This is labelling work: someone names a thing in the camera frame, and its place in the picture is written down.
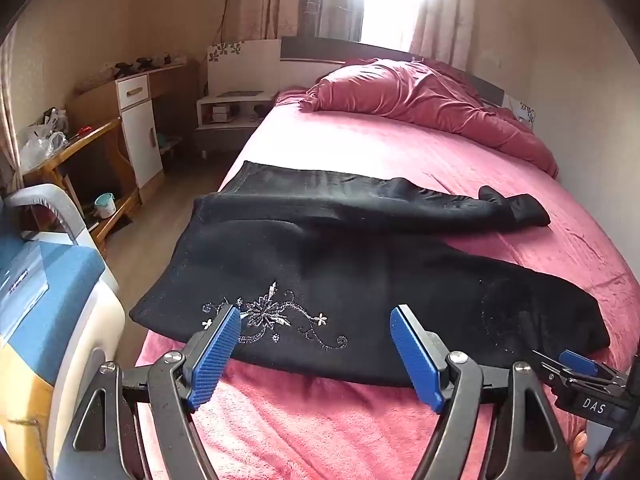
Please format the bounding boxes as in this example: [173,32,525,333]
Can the hanging cable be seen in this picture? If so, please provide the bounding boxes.
[212,0,238,43]

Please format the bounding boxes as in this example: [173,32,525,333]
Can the low wooden table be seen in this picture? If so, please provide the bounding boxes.
[22,117,138,256]

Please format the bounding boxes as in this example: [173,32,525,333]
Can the dark items on desk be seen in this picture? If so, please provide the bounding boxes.
[114,52,187,72]

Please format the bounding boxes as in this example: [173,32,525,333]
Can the white nightstand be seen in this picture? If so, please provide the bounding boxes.
[195,91,278,161]

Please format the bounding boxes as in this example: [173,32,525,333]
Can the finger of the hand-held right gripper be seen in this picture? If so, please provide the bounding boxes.
[559,349,628,385]
[529,349,576,396]

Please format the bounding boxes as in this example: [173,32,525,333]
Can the pink duvet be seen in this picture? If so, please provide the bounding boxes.
[299,57,560,179]

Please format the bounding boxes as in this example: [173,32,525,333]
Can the bed with pink sheet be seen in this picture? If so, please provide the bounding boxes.
[135,87,640,480]

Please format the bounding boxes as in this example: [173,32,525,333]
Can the dark bed headboard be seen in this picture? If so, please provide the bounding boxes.
[280,36,506,108]

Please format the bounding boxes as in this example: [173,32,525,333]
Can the black embroidered pants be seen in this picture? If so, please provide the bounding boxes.
[129,160,612,388]

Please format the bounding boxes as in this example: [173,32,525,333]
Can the white flower-print panel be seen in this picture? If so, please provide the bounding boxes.
[510,94,538,126]
[206,39,282,98]

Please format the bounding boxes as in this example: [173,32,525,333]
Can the bright window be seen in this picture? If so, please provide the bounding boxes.
[300,0,441,43]

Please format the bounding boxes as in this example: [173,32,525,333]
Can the wooden desk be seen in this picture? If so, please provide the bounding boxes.
[67,60,201,191]

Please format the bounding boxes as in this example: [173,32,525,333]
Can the person's right hand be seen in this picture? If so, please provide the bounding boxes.
[572,430,603,480]

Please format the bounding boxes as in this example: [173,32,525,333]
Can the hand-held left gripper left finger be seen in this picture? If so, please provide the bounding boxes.
[50,304,242,480]

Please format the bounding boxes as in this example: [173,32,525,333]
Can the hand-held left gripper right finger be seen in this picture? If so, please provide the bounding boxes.
[389,304,576,480]

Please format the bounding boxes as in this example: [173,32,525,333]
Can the white drawer cabinet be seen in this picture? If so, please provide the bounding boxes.
[116,74,166,190]

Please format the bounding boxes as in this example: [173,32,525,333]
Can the teal cup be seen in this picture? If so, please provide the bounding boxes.
[94,193,117,220]

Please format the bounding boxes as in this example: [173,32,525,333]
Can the white plastic bags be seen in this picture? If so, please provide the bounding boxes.
[20,109,71,171]

